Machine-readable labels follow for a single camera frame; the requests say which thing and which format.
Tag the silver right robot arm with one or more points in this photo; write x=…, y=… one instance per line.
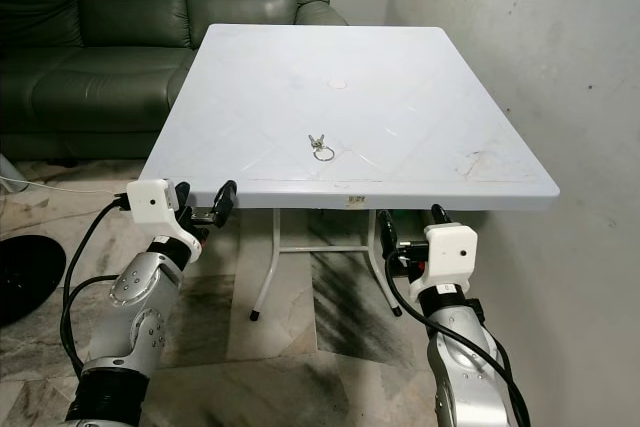
x=460, y=367

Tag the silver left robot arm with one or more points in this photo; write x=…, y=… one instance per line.
x=140, y=297

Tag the white folding table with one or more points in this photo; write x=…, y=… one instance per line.
x=400, y=117

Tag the black round floor base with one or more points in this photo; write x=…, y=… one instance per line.
x=28, y=280

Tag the dark green leather sofa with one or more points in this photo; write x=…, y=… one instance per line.
x=100, y=7

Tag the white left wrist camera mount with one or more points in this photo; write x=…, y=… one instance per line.
x=150, y=202

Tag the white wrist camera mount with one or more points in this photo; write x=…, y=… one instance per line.
x=150, y=202
x=452, y=252

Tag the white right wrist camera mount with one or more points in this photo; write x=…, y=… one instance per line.
x=452, y=252

